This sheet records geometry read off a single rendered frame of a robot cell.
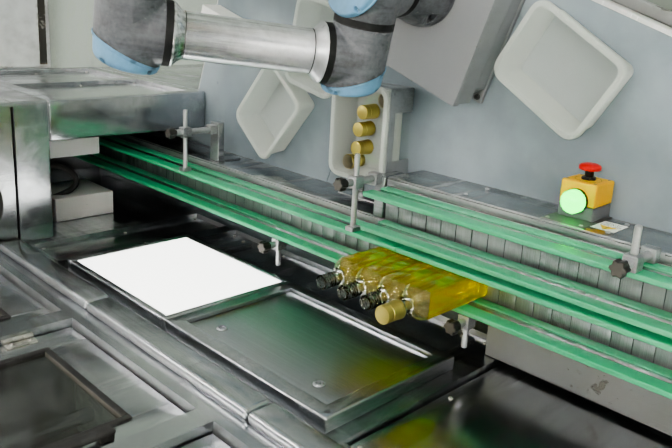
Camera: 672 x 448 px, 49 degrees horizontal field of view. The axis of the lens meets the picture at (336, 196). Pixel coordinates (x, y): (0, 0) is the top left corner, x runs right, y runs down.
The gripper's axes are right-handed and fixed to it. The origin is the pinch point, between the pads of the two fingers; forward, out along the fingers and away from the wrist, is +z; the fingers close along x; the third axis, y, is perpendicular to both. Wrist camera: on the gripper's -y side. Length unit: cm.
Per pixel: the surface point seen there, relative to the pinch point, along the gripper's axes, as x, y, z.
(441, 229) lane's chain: 26, -86, 1
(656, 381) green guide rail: 21, -136, -4
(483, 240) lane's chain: 23, -96, 2
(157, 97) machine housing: 43.7, 14.8, -6.5
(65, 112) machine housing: 41, 14, -34
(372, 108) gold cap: 18, -52, 11
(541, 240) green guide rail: 12, -109, -3
